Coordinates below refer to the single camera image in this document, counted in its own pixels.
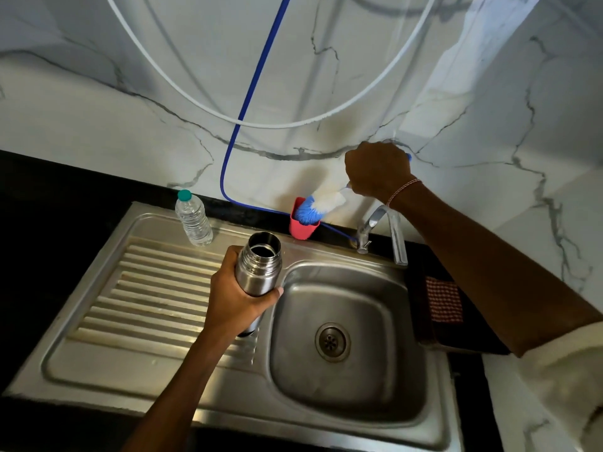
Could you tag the person's right hand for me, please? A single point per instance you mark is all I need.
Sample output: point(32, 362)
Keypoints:
point(379, 169)

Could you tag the person's left forearm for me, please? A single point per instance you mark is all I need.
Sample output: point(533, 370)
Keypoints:
point(179, 395)

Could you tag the stainless steel sink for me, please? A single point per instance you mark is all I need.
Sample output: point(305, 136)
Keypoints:
point(141, 362)

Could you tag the steel flask bottle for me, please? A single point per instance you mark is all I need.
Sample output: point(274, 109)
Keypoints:
point(259, 268)

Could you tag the red plastic brush holder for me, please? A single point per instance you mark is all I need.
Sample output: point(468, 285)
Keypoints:
point(301, 229)

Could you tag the clear plastic water bottle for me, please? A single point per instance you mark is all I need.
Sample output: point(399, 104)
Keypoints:
point(193, 221)

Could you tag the dark woven tray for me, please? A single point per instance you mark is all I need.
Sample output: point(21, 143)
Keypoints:
point(419, 320)

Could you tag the person's right forearm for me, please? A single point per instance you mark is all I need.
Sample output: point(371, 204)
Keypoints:
point(490, 268)

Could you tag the blue white bottle brush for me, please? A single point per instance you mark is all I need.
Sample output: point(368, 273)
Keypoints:
point(325, 202)

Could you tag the metal sink drain strainer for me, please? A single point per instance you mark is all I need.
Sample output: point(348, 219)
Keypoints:
point(332, 342)

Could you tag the person's left hand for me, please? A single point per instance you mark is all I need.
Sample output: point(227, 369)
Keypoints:
point(231, 305)

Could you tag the red checkered cloth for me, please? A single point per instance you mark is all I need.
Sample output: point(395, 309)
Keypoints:
point(444, 300)

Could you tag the chrome sink faucet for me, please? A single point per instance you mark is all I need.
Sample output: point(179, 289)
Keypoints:
point(398, 240)

